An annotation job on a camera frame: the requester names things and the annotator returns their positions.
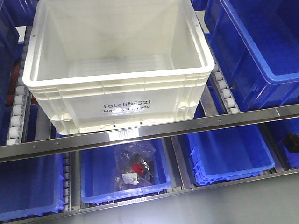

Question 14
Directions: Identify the white Totelife plastic crate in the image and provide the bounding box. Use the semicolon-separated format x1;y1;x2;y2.
22;0;214;135

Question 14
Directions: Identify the clear bag of parts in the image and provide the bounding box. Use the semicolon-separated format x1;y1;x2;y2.
114;141;156;191

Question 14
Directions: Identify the white roller track right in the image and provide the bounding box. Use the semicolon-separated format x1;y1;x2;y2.
209;55;241;114

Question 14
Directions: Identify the white roller track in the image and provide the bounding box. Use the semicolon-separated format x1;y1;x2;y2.
63;153;71;212
209;55;241;114
6;26;32;146

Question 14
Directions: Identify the blue bin with bag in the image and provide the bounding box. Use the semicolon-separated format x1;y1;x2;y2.
80;139;171;204

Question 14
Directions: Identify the white roller track lower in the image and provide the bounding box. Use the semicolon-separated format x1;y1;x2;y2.
63;153;71;212

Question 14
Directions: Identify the white roller track left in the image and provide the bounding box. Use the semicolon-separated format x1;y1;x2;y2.
6;26;32;146

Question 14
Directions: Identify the large blue bin upper right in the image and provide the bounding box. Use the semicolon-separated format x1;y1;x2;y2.
204;0;299;110

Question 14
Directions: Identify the blue bin far right lower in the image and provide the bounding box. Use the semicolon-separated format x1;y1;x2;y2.
267;118;299;168

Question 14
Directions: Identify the blue bin lower left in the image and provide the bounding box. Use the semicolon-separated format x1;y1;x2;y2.
0;154;65;221

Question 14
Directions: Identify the grey metal shelf rack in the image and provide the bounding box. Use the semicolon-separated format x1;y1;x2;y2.
0;9;299;222

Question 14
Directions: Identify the blue bin far left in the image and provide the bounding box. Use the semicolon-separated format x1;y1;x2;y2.
0;0;19;146

